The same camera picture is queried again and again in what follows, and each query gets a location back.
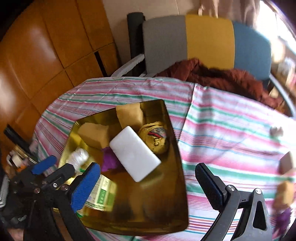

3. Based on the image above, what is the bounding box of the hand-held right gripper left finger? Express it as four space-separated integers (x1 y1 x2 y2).
23 162 101 241

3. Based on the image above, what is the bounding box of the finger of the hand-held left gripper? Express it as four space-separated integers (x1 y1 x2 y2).
14 156 57 186
42 163 76 189

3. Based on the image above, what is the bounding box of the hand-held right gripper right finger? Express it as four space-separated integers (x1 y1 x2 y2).
195 163 273 241

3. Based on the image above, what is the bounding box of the white plastic-wrapped item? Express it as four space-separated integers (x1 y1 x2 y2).
67 148 90 169

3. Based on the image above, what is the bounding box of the purple wrapper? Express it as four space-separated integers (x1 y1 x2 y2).
102 147 124 172
274 205 292 234

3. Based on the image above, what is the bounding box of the gold square tray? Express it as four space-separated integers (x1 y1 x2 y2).
52 99 189 236

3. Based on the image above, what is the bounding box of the white rectangular block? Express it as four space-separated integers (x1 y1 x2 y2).
109 126 162 183

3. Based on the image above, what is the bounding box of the yellow pouch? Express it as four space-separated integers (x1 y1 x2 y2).
139 121 171 154

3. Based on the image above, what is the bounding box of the white wrapper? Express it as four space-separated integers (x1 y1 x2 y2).
269 126 284 138

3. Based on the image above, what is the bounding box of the small jar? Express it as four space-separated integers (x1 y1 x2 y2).
9 152 25 168

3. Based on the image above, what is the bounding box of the wooden wardrobe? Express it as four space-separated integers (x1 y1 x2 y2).
0 0 121 163

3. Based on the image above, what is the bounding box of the dark red cloth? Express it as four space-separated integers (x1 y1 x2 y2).
155 58 286 112

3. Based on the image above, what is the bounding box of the grey yellow blue chair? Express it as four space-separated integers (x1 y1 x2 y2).
111 14 296 116

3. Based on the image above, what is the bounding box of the pink patterned curtain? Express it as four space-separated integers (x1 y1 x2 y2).
199 0 266 26

